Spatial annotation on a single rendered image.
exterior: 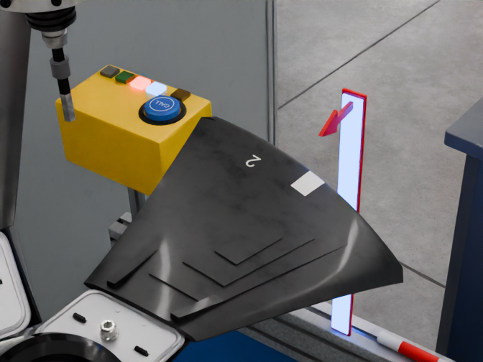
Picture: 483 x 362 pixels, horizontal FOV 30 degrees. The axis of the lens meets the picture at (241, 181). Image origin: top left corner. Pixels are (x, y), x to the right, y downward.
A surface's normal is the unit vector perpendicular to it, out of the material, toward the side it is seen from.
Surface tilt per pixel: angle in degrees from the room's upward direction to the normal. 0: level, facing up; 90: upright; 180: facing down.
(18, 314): 48
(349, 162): 90
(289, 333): 90
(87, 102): 0
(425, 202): 0
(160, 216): 3
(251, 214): 13
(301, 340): 90
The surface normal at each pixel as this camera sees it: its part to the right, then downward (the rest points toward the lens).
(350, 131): -0.56, 0.53
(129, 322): 0.04, -0.83
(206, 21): 0.82, 0.33
